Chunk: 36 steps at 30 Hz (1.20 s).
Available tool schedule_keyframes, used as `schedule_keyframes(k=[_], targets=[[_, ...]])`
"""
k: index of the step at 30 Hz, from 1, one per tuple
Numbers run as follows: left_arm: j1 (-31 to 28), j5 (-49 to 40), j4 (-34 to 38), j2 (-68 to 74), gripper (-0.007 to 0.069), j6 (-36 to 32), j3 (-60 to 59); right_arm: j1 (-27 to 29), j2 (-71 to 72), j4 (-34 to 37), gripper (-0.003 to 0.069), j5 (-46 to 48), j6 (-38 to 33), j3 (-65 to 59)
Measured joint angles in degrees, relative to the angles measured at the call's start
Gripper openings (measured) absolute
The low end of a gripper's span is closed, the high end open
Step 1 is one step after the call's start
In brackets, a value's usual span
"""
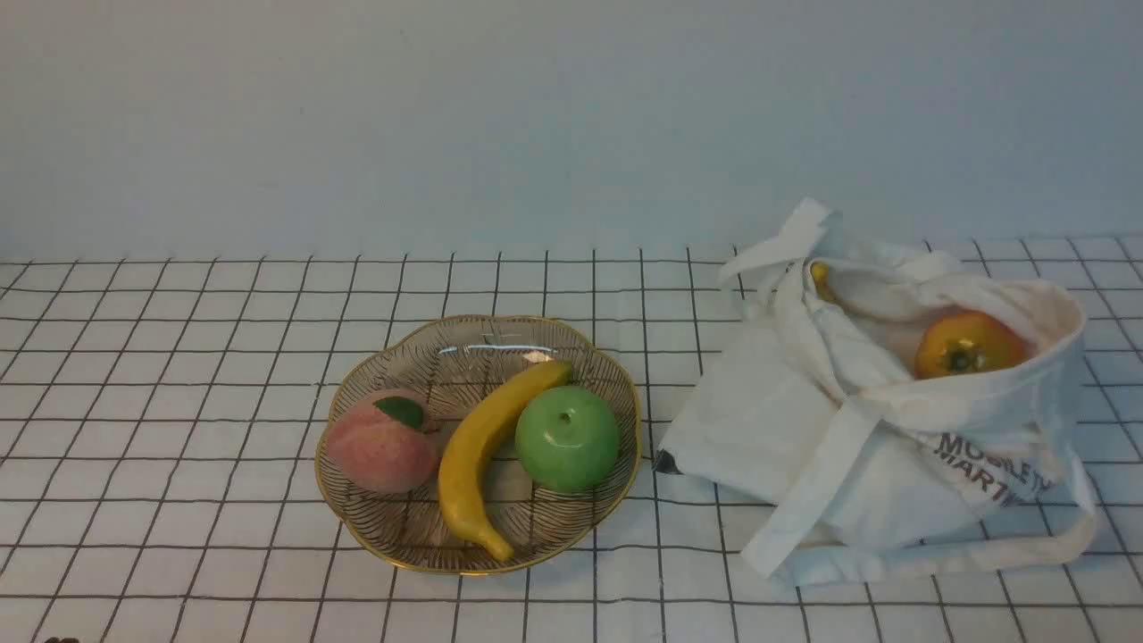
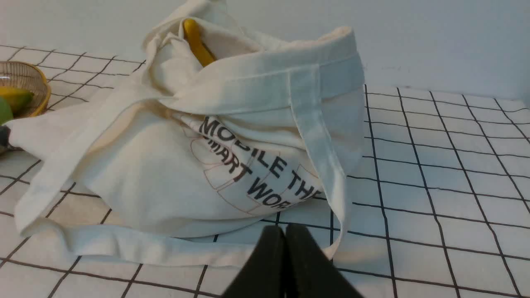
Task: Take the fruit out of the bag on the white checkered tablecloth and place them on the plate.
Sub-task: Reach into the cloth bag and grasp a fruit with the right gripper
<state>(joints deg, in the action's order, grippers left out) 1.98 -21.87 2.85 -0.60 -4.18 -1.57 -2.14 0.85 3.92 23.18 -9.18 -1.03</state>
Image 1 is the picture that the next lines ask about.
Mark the pink peach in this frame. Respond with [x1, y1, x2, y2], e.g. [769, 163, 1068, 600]
[326, 389, 441, 495]

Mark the yellow fruit inside bag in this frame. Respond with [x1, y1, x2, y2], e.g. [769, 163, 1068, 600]
[809, 262, 839, 305]

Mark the white grid tablecloth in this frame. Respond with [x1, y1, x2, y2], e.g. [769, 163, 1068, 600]
[1, 235, 1142, 642]

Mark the yellow banana on plate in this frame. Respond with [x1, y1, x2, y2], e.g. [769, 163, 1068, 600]
[438, 361, 572, 563]

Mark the gold-rimmed glass plate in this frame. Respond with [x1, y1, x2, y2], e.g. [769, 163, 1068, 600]
[314, 316, 645, 577]

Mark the green apple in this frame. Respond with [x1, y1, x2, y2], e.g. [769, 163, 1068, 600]
[514, 384, 621, 495]

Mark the white canvas tote bag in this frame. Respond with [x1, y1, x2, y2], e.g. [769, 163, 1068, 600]
[655, 198, 1098, 586]

